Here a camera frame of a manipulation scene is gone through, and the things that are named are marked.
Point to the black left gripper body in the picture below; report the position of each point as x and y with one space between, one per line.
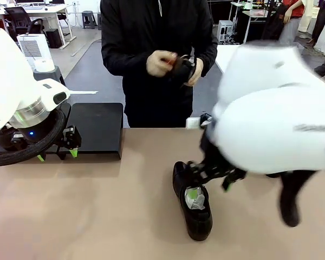
32 132

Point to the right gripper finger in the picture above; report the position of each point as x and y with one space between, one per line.
200 173
233 176

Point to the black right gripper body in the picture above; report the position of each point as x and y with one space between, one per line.
208 140

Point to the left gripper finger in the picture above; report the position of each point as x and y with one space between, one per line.
71 136
18 137

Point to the black leather shoe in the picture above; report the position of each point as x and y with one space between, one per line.
182 71

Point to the orange polishing brush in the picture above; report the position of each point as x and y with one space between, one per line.
174 61

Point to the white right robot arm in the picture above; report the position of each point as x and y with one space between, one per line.
273 135

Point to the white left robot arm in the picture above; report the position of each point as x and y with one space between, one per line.
5 67

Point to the person's left forearm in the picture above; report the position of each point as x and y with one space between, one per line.
209 54

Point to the person's right forearm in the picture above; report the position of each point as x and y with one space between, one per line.
124 61

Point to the black metal shoe stand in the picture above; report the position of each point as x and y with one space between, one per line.
52 151
100 127

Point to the person's left hand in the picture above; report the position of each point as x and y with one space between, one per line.
198 71

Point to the person's right hand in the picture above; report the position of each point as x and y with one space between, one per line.
159 63

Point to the white crumpled paper stuffing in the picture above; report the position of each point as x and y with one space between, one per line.
197 203

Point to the grey plastic step stool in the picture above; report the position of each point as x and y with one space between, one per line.
57 74
89 16

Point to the white air purifier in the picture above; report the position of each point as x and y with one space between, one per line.
40 51

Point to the black computer tower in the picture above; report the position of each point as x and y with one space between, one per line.
53 38

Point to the white computer case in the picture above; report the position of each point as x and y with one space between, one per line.
225 29

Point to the black office chair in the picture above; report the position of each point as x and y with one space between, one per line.
19 19

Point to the white office desk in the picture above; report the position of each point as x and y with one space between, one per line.
43 10

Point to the person's black jacket torso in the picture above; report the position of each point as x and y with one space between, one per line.
157 27

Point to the black vertical pole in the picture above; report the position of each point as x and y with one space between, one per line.
266 21

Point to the black hanging apron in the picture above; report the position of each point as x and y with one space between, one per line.
276 24

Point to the cream hanging garment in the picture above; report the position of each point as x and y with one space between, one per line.
308 21

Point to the dark hanging garment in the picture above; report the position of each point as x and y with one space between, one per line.
323 16

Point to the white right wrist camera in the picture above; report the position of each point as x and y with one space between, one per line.
193 122

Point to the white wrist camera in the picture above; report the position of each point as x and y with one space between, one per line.
54 93
193 122

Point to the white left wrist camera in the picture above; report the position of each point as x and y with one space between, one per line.
54 93

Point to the white metal frame table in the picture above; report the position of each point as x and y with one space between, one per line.
256 13

